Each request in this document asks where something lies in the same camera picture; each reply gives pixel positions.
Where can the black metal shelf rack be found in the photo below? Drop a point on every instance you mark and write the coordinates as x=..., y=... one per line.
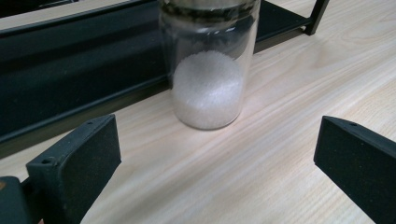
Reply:
x=62, y=77

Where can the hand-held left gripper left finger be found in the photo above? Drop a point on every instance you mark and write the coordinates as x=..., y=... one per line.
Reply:
x=77, y=168

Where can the glass jar with white granules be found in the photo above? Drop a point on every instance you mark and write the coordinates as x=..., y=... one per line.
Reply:
x=207, y=90

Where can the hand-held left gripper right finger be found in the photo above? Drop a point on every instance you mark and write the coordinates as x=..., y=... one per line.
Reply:
x=358, y=168

